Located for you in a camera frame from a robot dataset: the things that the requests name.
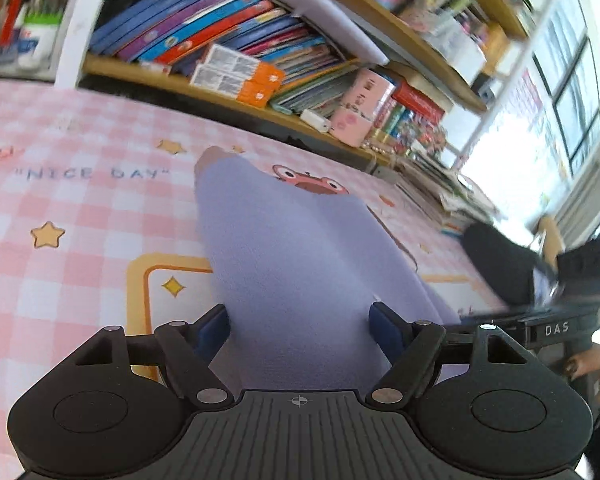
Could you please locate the upper orange white box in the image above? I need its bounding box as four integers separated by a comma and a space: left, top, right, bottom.
201, 44, 285, 88

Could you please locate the white can with green lid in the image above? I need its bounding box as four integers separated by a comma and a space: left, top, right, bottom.
16, 12, 62, 70

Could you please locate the row of leaning books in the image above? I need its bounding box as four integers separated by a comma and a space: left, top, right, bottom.
88, 0, 361, 117

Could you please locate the red tassel ornament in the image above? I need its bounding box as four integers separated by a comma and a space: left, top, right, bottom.
0, 0, 22, 49

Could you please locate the purple and pink knit sweater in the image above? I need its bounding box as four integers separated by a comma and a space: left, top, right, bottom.
195, 146, 458, 392

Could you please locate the small white eraser box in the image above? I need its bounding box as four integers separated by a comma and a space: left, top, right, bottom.
300, 110, 330, 133

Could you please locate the pink checkered table mat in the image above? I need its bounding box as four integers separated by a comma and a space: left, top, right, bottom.
0, 79, 503, 479

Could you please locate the stack of magazines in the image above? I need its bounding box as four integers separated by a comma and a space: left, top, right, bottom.
394, 157, 502, 237

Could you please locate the pink patterned cup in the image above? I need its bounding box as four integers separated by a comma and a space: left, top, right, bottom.
329, 68, 394, 148

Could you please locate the wooden bookshelf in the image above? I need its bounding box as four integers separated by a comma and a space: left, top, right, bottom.
0, 0, 532, 160

